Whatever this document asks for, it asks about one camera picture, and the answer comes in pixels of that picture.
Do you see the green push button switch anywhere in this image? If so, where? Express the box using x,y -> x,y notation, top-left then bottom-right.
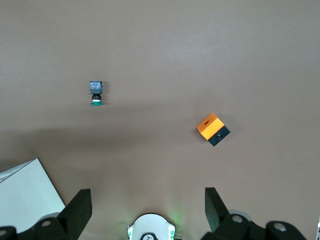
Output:
89,80 -> 105,107

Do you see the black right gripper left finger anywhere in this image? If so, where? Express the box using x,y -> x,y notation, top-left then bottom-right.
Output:
0,188 -> 93,240

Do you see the orange and black box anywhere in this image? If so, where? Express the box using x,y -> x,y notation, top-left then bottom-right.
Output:
196,112 -> 231,148

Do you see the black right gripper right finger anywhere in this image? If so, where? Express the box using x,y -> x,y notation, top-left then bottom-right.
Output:
201,186 -> 307,240

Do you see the white drawer cabinet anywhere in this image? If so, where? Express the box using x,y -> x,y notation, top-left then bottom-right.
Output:
0,157 -> 66,233

